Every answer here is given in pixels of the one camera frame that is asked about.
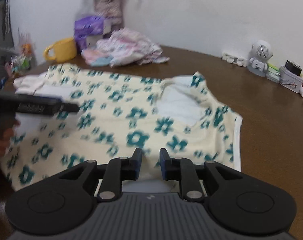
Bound person's left hand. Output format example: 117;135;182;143
0;117;20;157

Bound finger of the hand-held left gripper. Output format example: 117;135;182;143
59;100;80;113

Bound green and white packets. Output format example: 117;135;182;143
266;64;280;82

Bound purple tissue pack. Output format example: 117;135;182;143
74;16;112;36
76;34;104;52

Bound white robot speaker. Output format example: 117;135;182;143
247;40;273;77

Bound cream green-flowered garment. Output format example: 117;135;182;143
0;64;242;192

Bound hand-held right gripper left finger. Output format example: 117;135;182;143
59;148;142;202

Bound storage cart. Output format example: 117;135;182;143
1;30;37;75

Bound pink floral garment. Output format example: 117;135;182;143
96;28;170;67

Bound pink and blue garment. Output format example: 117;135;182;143
81;49;114;67

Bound yellow mug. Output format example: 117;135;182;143
43;37;77;63

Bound purple fuzzy vase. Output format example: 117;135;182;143
94;0;123;27

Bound black charger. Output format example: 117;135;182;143
284;60;302;77

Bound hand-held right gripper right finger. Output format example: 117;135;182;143
159;148;243;202

